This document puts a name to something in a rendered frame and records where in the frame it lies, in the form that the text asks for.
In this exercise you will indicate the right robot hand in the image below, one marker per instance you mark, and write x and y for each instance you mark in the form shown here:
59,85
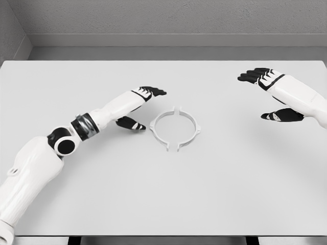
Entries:
291,92

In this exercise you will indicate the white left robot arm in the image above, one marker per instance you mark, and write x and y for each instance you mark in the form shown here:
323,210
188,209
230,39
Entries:
38,163

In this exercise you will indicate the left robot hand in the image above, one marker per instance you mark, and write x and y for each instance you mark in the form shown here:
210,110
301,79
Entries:
127,102

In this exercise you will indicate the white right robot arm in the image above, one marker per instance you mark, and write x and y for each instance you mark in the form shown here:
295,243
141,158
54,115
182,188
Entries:
321,107

